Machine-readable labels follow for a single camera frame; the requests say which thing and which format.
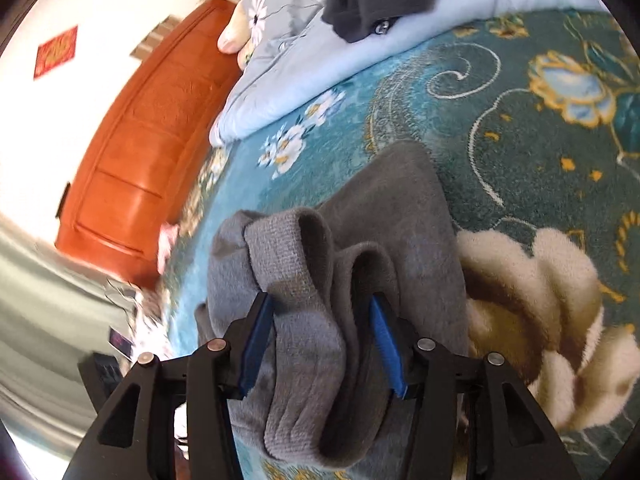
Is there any light blue floral quilt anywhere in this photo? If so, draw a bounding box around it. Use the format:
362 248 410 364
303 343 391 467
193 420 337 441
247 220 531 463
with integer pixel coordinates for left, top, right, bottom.
209 0 605 148

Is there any red wall decoration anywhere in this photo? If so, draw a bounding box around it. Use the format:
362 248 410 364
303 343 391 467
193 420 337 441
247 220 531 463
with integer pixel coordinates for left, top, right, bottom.
34 26 78 79

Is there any teal floral plush blanket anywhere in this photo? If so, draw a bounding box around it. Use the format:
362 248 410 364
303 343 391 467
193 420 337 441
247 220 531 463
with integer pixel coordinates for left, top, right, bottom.
162 11 639 479

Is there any grey fleece sweater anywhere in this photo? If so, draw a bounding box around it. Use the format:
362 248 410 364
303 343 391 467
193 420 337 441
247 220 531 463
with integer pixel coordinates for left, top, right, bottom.
195 141 469 479

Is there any orange wooden headboard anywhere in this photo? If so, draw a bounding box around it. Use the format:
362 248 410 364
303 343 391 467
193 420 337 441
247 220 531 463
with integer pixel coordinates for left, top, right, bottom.
54 0 240 288

